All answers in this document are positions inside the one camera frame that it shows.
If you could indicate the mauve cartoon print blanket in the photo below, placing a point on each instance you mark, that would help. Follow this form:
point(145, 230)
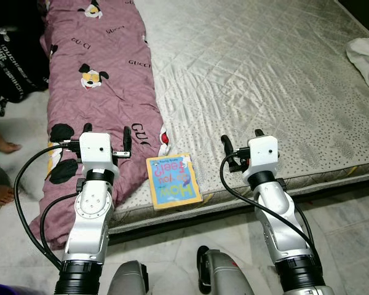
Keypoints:
point(98, 104)

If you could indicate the blue yellow-bordered children's book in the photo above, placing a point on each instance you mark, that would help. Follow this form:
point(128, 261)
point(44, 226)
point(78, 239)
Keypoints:
point(172, 181)

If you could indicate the white pillow with green tree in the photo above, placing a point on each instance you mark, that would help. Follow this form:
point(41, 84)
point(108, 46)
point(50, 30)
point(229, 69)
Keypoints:
point(366, 61)

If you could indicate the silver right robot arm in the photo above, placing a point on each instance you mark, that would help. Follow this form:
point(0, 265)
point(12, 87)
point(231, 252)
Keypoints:
point(280, 227)

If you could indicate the grey quilted mattress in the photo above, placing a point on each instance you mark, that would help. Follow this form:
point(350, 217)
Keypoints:
point(252, 80)

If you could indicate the seated person in black shorts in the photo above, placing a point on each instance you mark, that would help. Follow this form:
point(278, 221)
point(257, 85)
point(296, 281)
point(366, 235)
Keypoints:
point(0, 144)

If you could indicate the black bag with white print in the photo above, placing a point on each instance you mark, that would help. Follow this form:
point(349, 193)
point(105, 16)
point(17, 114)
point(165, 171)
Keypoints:
point(18, 67)

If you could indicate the grey robot left leg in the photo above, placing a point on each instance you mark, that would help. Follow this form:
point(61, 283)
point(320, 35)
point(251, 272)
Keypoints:
point(128, 279)

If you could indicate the dark tufted headboard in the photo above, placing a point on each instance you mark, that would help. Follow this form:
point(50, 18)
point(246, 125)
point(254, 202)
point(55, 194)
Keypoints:
point(366, 5)

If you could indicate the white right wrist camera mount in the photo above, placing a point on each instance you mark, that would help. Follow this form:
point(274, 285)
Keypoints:
point(262, 153)

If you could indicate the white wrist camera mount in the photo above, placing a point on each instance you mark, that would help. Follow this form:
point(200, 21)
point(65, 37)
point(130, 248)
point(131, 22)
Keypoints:
point(262, 153)
point(98, 150)

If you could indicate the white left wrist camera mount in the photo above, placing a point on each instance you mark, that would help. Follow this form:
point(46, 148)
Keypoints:
point(98, 150)

